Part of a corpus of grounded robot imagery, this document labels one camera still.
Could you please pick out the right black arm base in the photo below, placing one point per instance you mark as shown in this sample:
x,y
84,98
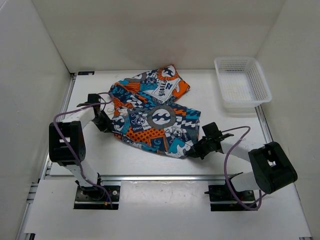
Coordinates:
x,y
221,199

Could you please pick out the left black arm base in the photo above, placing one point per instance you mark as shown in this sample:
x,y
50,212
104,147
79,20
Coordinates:
x,y
97,200

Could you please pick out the colourful patterned shorts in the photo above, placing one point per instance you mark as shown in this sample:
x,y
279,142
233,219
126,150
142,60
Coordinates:
x,y
147,116

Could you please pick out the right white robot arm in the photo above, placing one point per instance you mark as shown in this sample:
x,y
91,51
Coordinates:
x,y
271,168

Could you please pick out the white plastic basket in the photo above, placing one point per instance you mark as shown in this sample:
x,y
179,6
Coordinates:
x,y
242,82

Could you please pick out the left aluminium rail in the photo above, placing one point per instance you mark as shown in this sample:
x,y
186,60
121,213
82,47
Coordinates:
x,y
21,235

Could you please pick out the right aluminium rail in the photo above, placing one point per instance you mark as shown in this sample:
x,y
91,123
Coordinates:
x,y
268,138

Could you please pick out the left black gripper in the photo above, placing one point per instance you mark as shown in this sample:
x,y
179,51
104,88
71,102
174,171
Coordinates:
x,y
105,127

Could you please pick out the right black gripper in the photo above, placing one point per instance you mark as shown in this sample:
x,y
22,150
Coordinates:
x,y
196,151

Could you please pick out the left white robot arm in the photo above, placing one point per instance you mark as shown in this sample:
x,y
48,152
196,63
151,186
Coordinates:
x,y
67,145

